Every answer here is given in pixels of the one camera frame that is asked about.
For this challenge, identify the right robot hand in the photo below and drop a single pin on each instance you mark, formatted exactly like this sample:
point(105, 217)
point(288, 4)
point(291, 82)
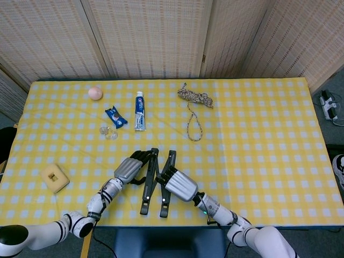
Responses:
point(180, 185)

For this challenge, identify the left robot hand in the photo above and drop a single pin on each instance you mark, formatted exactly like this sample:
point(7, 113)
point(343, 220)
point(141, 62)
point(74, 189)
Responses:
point(129, 169)

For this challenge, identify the black folding laptop stand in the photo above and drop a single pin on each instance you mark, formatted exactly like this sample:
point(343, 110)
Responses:
point(147, 193)

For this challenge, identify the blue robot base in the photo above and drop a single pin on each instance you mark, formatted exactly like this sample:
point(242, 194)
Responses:
point(169, 244)

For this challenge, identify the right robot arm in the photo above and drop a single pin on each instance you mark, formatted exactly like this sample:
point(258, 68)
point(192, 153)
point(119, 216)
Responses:
point(266, 240)

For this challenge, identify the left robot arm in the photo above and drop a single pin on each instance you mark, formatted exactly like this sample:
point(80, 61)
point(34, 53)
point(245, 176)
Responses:
point(40, 233)

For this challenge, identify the blue cookie packet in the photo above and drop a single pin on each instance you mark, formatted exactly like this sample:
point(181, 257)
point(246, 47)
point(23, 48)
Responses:
point(116, 117)

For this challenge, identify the blue white toothpaste tube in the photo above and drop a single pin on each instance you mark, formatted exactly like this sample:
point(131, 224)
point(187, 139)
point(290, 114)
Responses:
point(140, 113)

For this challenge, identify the yellow sponge block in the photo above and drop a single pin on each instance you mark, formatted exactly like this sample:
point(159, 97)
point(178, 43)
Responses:
point(60, 182)

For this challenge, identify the yellow white checked tablecloth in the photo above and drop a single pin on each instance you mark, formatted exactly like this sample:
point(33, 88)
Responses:
point(255, 161)

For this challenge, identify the pink ball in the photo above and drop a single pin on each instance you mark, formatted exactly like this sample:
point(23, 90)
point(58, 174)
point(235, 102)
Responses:
point(95, 93)

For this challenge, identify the black object on floor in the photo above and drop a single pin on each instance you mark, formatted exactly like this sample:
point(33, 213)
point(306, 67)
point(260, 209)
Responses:
point(6, 145)

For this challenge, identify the black white sneaker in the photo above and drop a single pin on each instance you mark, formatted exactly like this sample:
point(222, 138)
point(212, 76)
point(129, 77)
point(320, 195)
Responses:
point(339, 169)

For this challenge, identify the white power strip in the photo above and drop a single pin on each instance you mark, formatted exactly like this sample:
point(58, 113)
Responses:
point(328, 106)

